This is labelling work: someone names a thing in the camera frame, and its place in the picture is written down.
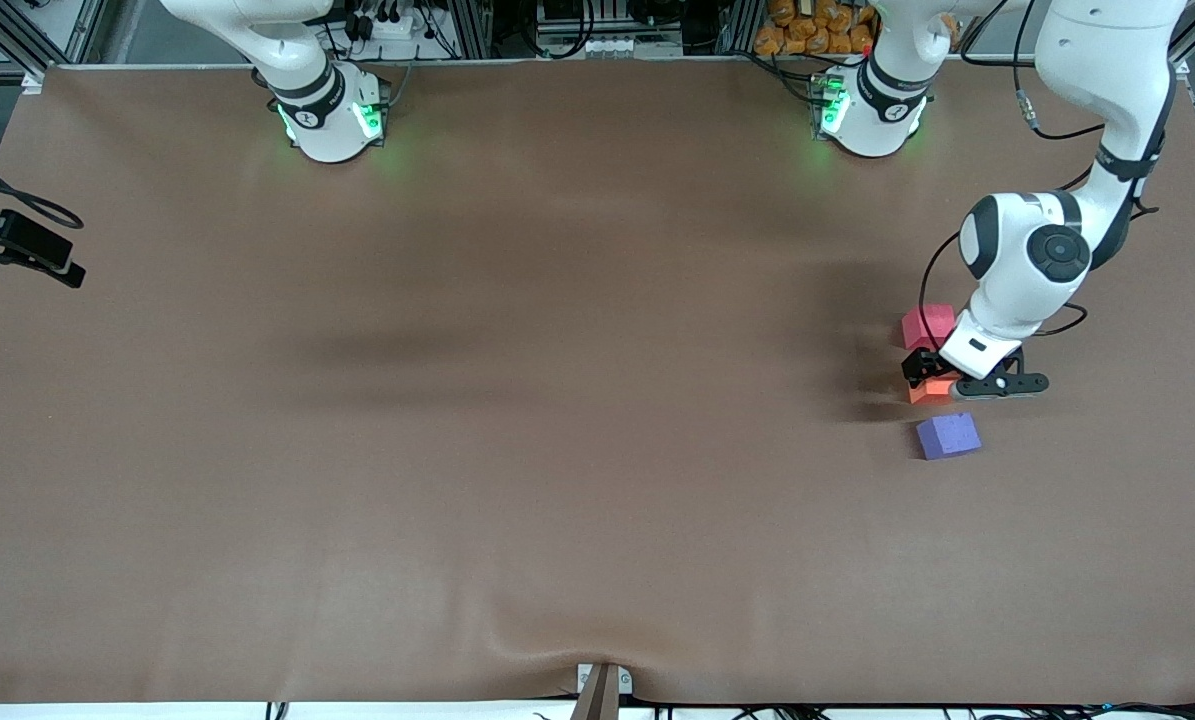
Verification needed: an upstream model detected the orange foam block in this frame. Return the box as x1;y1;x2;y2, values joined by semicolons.
907;372;961;405

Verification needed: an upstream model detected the red foam block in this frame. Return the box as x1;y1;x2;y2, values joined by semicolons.
901;303;958;351

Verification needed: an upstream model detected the purple foam block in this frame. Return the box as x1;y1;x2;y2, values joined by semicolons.
915;411;982;461

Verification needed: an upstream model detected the brown table mat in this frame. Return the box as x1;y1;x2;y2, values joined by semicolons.
0;55;1195;706

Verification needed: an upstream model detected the bag of orange snacks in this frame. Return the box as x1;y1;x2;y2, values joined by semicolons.
754;0;878;58

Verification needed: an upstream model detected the white power strip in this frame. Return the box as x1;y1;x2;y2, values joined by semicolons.
352;8;433;43

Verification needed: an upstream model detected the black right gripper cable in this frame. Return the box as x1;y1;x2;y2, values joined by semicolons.
0;148;85;233

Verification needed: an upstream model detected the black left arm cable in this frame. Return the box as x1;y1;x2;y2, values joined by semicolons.
919;0;1160;341

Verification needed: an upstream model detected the metal table bracket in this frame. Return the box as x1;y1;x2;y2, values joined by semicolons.
576;663;634;697

